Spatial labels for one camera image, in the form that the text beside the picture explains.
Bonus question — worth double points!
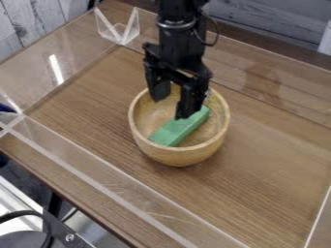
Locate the black table leg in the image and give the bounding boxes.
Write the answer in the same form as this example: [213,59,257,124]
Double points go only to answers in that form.
[49,193,63,218]

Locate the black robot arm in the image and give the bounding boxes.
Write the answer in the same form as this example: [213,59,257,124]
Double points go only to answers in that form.
[143,0,219,119]

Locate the brown wooden bowl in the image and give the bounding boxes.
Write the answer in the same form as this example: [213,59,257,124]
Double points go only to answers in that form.
[129,84,230,167]

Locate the clear acrylic enclosure wall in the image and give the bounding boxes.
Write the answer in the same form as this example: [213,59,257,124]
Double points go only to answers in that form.
[0,1,331,248]

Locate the black cable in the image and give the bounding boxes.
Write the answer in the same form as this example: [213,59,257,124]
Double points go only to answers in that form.
[0,210,57,248]

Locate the clear acrylic corner bracket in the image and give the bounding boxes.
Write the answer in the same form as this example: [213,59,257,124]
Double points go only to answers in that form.
[94,8,141,46]

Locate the green rectangular block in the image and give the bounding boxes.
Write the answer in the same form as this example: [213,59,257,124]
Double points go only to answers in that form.
[149,106,211,147]

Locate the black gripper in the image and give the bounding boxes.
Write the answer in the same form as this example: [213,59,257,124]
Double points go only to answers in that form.
[143,20,213,119]

